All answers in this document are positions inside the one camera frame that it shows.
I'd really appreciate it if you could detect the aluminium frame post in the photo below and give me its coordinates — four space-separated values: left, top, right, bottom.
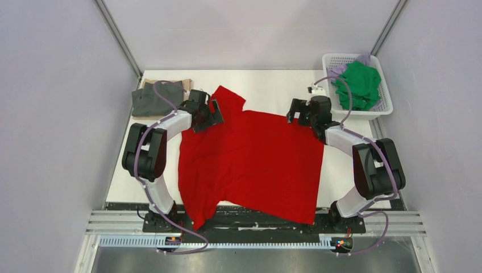
93 0 143 81
371 0 409 56

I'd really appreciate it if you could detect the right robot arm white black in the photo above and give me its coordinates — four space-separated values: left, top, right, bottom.
286 96 406 232

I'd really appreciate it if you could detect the folded grey t shirt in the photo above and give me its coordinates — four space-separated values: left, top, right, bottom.
131 81 185 118

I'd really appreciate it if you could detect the green t shirt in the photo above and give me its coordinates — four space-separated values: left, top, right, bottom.
331 61 383 111

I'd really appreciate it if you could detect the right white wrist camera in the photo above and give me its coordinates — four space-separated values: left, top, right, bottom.
308 84 327 97

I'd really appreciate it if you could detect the white plastic basket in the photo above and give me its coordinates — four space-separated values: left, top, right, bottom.
322 53 393 121

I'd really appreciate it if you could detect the white slotted cable duct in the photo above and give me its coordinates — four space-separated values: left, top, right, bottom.
98 235 353 250

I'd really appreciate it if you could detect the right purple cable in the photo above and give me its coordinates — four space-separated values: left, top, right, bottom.
313 76 400 257

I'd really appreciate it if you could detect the right aluminium table rail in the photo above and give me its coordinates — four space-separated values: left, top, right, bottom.
369 118 406 211

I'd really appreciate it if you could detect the red t shirt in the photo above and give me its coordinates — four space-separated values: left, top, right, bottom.
178 86 324 230

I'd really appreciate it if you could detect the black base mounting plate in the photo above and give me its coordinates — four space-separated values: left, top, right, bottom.
105 202 368 245

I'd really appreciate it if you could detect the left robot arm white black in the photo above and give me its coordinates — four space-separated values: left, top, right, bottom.
121 89 224 232

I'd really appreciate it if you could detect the left aluminium frame post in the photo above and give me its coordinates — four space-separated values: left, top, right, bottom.
93 0 143 81

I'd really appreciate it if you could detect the right aluminium frame post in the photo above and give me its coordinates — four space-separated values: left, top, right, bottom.
371 0 409 56

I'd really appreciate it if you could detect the lilac t shirt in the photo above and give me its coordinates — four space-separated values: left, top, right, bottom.
326 52 385 112

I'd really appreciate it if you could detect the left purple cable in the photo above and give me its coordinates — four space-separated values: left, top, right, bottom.
133 80 209 256

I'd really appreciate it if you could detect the purple cable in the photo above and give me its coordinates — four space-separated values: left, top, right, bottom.
313 76 400 257
133 80 209 256

